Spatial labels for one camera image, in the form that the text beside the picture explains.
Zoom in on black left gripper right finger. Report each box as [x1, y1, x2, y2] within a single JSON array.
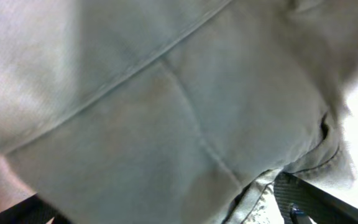
[[273, 173, 358, 224]]

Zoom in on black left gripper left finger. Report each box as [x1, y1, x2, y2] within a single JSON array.
[[0, 195, 73, 224]]

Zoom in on olive green shorts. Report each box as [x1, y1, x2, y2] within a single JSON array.
[[0, 0, 358, 223]]

